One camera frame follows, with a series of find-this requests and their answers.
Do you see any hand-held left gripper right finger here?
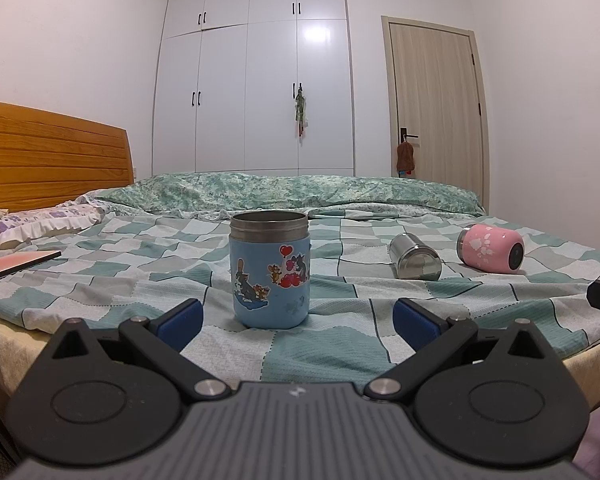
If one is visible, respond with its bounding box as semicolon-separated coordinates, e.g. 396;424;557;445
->
364;298;557;405

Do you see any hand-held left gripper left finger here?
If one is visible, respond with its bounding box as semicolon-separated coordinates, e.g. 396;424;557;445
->
44;298;232;405

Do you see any stainless steel cup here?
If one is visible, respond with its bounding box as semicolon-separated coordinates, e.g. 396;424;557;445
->
389;233;443;281

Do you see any pink paw print cup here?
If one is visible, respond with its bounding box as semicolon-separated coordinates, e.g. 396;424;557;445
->
456;224;526;275

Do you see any blue cartoon sticker cup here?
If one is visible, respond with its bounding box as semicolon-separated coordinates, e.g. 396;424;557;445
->
229;211;312;331

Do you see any checked green bed sheet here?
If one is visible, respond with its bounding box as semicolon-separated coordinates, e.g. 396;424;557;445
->
0;207;600;386

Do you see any green floral quilt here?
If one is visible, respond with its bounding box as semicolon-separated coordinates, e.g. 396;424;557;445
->
82;172;483;221

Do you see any brown hanging cloth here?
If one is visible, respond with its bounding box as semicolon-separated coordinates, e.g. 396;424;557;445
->
396;141;417;177

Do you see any beige mattress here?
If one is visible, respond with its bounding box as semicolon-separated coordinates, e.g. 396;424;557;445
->
0;310;600;411

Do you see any red flat book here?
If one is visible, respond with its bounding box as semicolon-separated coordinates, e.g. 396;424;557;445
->
0;250;62;285

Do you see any purple floral pillow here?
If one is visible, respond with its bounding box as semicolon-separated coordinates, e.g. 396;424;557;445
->
0;199;106;253

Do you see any wooden headboard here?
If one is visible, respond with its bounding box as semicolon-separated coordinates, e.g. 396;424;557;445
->
0;99;135;211

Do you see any light wooden door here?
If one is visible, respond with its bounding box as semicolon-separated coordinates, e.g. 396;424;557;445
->
381;15;491;211

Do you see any hanging green ornament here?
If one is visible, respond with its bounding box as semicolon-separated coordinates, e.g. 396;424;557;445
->
293;91;308;138

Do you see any white wardrobe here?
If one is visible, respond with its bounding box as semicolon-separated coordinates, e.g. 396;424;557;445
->
151;0;356;178

